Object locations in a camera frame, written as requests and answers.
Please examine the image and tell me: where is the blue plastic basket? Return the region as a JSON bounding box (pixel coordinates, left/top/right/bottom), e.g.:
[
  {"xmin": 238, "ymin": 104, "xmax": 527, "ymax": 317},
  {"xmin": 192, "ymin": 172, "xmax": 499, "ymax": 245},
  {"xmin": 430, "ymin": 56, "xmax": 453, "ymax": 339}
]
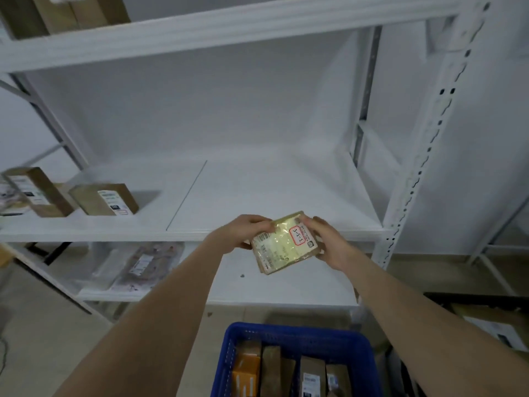
[{"xmin": 211, "ymin": 322, "xmax": 383, "ymax": 397}]

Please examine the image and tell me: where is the upright cardboard box with label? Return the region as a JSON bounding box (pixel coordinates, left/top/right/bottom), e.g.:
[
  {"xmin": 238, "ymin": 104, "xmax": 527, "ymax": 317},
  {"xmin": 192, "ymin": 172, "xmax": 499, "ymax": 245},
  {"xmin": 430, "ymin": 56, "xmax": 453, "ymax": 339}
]
[{"xmin": 2, "ymin": 167, "xmax": 75, "ymax": 219}]

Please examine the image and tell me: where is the white metal shelf unit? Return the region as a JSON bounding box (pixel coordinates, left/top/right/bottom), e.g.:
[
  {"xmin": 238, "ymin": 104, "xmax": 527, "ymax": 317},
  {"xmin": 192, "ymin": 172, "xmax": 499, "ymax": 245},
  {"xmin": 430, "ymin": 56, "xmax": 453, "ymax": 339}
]
[{"xmin": 0, "ymin": 0, "xmax": 496, "ymax": 324}]

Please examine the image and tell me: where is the tape-wrapped parcel with red-bordered label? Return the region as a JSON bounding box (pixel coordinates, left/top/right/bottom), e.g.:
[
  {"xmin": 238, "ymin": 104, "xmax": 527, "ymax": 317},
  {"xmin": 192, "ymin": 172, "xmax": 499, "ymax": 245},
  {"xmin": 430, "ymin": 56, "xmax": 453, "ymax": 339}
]
[{"xmin": 250, "ymin": 210, "xmax": 325, "ymax": 277}]

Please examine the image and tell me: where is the orange box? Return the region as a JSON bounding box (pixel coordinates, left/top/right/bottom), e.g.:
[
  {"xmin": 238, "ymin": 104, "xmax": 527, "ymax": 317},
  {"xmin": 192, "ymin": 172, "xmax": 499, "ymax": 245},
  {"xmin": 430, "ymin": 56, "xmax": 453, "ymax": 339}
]
[{"xmin": 231, "ymin": 353, "xmax": 262, "ymax": 397}]

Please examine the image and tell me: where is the white metal rack frame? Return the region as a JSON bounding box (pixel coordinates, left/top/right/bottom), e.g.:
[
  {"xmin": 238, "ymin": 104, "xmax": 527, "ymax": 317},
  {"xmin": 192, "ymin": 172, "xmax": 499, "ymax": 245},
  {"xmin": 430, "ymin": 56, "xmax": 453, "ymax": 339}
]
[{"xmin": 466, "ymin": 193, "xmax": 529, "ymax": 297}]

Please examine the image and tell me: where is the black crate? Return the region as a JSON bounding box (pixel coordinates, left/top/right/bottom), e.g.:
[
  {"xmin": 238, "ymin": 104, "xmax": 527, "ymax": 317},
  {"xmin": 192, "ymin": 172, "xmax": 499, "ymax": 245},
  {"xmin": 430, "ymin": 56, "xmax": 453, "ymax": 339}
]
[{"xmin": 423, "ymin": 291, "xmax": 529, "ymax": 353}]

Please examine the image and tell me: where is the person's right hand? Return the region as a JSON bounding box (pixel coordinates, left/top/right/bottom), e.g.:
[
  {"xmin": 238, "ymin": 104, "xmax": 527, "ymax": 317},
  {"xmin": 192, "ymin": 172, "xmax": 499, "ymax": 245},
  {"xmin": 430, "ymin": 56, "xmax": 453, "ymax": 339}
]
[{"xmin": 298, "ymin": 216, "xmax": 358, "ymax": 272}]

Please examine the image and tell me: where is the flat cardboard box with label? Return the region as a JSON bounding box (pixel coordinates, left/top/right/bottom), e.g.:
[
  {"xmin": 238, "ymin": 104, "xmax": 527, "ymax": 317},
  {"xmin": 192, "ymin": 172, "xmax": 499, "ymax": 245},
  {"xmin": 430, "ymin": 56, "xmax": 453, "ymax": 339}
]
[{"xmin": 68, "ymin": 183, "xmax": 140, "ymax": 217}]

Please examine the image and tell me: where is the clear bag parcel with label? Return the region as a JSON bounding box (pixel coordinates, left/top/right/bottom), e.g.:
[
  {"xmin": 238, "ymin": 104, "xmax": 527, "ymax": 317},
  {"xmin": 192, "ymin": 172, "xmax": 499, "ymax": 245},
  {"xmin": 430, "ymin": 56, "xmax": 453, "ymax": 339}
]
[{"xmin": 0, "ymin": 181, "xmax": 33, "ymax": 218}]

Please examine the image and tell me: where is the person's left forearm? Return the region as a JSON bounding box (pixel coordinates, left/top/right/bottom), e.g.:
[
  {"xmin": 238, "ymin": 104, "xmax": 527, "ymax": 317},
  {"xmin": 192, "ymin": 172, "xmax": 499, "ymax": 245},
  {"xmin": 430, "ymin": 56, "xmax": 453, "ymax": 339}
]
[{"xmin": 53, "ymin": 240, "xmax": 227, "ymax": 397}]

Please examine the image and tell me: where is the small brown parcel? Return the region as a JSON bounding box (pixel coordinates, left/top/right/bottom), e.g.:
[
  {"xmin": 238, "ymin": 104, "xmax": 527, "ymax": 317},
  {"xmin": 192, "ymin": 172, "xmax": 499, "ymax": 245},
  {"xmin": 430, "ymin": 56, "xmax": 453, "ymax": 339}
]
[{"xmin": 325, "ymin": 363, "xmax": 352, "ymax": 397}]

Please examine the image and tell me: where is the white plastic bag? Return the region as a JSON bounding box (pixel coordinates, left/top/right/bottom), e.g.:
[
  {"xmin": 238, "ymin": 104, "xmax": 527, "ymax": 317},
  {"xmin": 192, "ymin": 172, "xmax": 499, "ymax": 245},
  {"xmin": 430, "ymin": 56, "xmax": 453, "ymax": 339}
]
[{"xmin": 90, "ymin": 248, "xmax": 137, "ymax": 291}]

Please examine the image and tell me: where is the tall brown cardboard parcel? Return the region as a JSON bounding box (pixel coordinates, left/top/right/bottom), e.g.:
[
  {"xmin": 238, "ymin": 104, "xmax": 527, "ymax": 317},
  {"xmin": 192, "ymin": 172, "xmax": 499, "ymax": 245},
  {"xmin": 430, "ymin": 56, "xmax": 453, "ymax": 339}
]
[{"xmin": 260, "ymin": 346, "xmax": 283, "ymax": 397}]

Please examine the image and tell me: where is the cardboard box with white label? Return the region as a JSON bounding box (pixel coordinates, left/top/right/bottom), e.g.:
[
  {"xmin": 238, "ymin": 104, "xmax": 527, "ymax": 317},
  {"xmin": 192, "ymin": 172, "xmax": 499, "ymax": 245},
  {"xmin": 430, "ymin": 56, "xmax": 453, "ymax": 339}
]
[{"xmin": 450, "ymin": 303, "xmax": 529, "ymax": 353}]

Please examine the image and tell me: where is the clear plastic bag parcel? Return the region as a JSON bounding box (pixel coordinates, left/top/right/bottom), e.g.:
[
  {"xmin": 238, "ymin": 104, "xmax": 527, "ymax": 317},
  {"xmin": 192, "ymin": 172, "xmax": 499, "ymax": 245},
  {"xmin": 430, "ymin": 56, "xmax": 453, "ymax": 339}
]
[{"xmin": 109, "ymin": 242, "xmax": 186, "ymax": 292}]

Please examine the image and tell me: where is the person's right forearm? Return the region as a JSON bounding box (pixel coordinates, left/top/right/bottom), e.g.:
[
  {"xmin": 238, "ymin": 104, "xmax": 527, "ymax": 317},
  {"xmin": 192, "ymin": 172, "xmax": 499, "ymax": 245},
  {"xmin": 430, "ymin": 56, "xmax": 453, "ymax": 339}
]
[{"xmin": 342, "ymin": 252, "xmax": 529, "ymax": 397}]

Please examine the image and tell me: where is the large cardboard box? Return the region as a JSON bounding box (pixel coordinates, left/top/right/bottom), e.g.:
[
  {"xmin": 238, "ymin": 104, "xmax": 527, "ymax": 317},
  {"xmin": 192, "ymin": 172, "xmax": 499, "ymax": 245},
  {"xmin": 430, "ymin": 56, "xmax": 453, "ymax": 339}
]
[
  {"xmin": 31, "ymin": 0, "xmax": 80, "ymax": 36},
  {"xmin": 0, "ymin": 0, "xmax": 51, "ymax": 40},
  {"xmin": 69, "ymin": 0, "xmax": 131, "ymax": 30}
]

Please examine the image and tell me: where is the brown parcel with white label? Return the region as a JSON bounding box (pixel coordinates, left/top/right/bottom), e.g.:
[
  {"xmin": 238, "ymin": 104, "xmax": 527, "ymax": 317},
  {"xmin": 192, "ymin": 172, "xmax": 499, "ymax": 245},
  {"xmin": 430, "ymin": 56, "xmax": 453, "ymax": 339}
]
[{"xmin": 298, "ymin": 356, "xmax": 327, "ymax": 397}]

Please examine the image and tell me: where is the person's left hand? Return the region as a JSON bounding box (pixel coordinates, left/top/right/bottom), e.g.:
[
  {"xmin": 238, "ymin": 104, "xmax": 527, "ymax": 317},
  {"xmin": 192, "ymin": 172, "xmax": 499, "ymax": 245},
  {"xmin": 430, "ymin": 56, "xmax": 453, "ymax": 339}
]
[{"xmin": 210, "ymin": 214, "xmax": 274, "ymax": 256}]

